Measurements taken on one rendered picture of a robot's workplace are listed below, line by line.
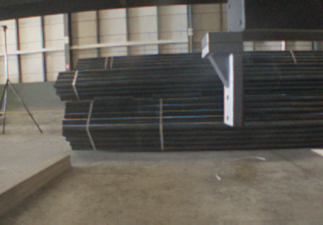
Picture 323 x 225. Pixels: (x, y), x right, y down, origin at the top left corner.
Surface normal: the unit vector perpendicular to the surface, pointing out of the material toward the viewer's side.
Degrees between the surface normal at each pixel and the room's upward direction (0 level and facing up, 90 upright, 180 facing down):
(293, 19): 90
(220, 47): 90
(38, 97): 90
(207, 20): 90
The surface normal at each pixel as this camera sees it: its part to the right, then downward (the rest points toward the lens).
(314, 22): -0.02, 0.09
